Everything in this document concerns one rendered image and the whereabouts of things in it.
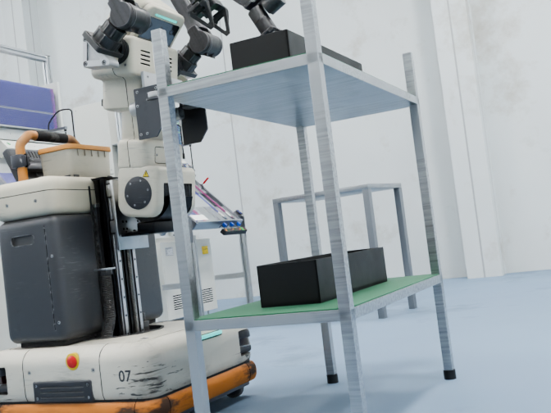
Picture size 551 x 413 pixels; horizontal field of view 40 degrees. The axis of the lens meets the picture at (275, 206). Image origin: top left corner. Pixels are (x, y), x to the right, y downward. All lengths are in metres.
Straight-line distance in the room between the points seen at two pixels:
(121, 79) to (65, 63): 6.79
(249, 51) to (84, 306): 0.99
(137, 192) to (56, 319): 0.46
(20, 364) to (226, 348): 0.65
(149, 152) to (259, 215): 5.41
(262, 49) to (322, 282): 0.63
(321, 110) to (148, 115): 0.77
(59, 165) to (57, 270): 0.39
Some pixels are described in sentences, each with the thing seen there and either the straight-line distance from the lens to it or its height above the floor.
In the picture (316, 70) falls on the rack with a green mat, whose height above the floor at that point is 0.90.
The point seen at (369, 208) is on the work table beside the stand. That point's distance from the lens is 4.52.
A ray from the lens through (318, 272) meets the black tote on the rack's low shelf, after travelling 1.96.
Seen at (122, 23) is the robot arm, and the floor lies 1.21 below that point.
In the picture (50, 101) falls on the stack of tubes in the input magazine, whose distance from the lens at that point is 5.04.
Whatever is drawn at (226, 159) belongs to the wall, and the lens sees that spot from 7.98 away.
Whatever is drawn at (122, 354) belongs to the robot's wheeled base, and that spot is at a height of 0.25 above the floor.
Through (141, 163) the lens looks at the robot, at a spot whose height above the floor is 0.81.
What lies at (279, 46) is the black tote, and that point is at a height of 1.02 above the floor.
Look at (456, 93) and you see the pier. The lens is 6.96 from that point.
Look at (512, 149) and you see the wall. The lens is 7.09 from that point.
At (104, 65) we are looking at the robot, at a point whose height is 1.11.
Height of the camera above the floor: 0.52
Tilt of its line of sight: 3 degrees up
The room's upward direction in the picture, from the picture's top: 7 degrees counter-clockwise
